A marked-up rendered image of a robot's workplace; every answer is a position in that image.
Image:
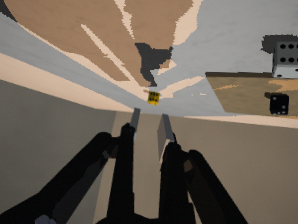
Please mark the brown square mat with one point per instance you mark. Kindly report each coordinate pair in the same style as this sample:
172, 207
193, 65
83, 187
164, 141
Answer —
250, 93

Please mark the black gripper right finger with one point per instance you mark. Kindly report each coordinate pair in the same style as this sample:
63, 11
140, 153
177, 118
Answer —
211, 200

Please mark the yellow die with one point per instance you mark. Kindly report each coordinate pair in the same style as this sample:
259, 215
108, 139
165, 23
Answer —
153, 98

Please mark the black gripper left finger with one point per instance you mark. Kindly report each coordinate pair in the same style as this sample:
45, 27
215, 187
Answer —
58, 199

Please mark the black die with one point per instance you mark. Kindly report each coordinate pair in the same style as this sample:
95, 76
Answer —
279, 104

